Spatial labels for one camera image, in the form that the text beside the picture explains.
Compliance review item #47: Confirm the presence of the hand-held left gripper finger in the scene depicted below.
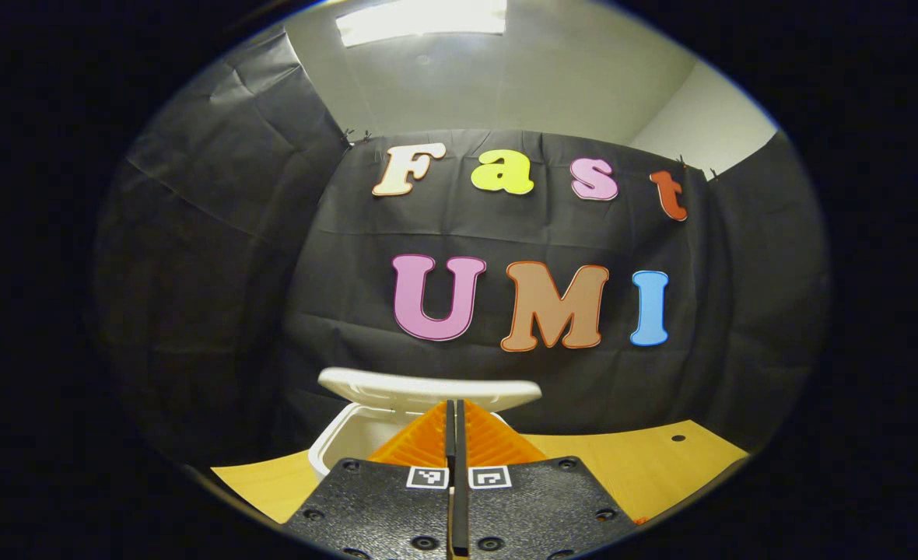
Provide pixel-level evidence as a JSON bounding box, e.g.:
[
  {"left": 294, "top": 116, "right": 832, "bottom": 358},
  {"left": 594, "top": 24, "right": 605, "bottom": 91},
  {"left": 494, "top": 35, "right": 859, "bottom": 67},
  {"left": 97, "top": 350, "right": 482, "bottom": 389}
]
[
  {"left": 282, "top": 400, "right": 457, "bottom": 560},
  {"left": 455, "top": 400, "right": 639, "bottom": 560}
]

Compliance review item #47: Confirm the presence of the white desktop garbage bin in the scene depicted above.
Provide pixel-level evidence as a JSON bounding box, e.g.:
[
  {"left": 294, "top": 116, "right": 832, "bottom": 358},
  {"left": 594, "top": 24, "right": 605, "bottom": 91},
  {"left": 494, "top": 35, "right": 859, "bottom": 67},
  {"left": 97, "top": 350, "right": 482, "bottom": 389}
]
[{"left": 307, "top": 366, "right": 544, "bottom": 483}]

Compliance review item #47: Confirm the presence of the black backdrop cloth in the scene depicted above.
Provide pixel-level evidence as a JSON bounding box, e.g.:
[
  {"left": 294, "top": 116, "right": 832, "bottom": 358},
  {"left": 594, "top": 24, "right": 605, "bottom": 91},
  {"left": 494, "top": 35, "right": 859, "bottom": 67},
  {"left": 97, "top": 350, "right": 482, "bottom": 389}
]
[{"left": 93, "top": 27, "right": 830, "bottom": 469}]

